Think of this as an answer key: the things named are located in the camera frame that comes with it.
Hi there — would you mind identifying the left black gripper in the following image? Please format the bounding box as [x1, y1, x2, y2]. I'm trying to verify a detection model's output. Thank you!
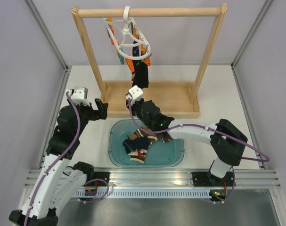
[68, 97, 108, 137]

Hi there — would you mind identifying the brown striped sock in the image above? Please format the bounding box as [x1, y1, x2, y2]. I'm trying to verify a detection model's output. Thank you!
[124, 129, 158, 164]
[138, 127, 172, 143]

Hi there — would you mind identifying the navy patterned sock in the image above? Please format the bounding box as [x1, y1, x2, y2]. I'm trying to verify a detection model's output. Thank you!
[131, 45, 140, 81]
[123, 137, 150, 154]

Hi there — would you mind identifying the black sock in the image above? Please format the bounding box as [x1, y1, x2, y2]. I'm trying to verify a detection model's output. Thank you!
[132, 60, 149, 89]

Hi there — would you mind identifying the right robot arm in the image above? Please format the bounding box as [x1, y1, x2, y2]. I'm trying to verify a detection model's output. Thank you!
[130, 99, 247, 186]

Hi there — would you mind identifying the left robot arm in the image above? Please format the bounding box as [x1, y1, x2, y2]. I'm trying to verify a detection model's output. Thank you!
[9, 97, 109, 226]

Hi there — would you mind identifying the white clip hanger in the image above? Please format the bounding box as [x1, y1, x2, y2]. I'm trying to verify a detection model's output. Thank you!
[103, 6, 152, 72]

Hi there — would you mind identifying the wooden hanging rack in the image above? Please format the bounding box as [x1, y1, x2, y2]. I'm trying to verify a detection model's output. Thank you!
[71, 3, 227, 118]

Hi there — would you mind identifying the teal plastic bin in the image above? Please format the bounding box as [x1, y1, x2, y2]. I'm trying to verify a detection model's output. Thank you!
[108, 119, 185, 168]

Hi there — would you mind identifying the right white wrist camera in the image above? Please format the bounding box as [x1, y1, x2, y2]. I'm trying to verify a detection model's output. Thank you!
[126, 85, 144, 102]

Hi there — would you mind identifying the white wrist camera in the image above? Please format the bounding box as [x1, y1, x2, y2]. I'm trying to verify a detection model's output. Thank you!
[65, 87, 90, 106]
[126, 85, 144, 102]

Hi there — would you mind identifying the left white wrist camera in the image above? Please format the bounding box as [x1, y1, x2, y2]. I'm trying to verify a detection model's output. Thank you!
[65, 87, 90, 106]

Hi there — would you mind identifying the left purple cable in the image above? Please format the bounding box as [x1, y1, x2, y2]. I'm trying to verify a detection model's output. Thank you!
[24, 90, 110, 226]

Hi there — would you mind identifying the purple cable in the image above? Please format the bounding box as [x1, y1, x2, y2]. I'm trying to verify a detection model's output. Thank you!
[24, 90, 110, 226]
[128, 98, 270, 204]

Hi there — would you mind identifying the white slotted cable duct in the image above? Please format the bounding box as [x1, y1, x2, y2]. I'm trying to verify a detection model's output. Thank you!
[72, 188, 211, 199]

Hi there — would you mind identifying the aluminium mounting rail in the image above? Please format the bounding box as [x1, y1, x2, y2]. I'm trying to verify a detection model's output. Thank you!
[25, 166, 282, 189]

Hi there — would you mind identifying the left aluminium frame post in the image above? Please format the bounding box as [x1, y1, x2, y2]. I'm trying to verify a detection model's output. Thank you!
[23, 0, 68, 72]

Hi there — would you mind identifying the aluminium frame post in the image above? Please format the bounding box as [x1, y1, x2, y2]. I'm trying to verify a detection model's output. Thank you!
[230, 0, 274, 70]
[23, 0, 68, 72]

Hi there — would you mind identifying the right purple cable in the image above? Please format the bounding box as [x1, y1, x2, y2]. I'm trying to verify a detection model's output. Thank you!
[128, 98, 270, 204]

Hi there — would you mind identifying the right aluminium frame post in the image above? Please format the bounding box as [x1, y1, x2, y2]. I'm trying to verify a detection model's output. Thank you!
[230, 0, 274, 70]

